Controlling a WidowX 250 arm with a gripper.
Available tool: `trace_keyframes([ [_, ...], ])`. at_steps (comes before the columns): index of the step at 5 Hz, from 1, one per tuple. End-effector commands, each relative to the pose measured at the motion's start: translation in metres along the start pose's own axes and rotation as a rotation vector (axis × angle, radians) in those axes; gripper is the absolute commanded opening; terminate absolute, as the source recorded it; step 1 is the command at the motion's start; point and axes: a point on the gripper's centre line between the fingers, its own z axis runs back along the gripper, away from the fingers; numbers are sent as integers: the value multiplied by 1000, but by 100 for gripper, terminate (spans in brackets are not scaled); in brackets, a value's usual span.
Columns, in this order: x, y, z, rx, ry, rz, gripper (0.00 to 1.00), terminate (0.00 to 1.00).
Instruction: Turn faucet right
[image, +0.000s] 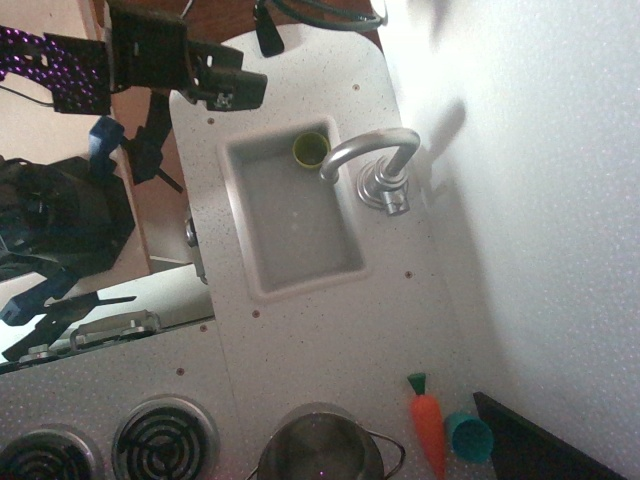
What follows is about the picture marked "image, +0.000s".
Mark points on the silver metal pot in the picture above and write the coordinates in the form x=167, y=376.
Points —
x=324, y=441

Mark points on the silver curved faucet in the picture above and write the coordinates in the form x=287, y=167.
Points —
x=383, y=184

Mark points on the black stove burner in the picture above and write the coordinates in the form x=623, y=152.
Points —
x=52, y=452
x=166, y=437

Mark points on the silver cabinet handle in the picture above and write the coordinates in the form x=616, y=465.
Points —
x=193, y=244

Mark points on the teal cup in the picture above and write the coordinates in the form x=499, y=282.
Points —
x=470, y=438

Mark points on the black stove burner right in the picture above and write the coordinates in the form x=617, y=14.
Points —
x=166, y=437

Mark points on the black stove burner left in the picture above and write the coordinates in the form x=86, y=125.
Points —
x=52, y=452

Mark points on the orange toy carrot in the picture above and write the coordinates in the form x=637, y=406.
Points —
x=428, y=424

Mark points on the white toy kitchen counter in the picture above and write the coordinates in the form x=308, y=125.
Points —
x=350, y=342

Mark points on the silver oven door handle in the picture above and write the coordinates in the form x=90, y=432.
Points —
x=120, y=327

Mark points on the black board corner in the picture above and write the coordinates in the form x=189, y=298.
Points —
x=523, y=450

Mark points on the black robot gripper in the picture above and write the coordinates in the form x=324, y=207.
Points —
x=151, y=48

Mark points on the yellow-green cup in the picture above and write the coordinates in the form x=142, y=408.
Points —
x=310, y=149

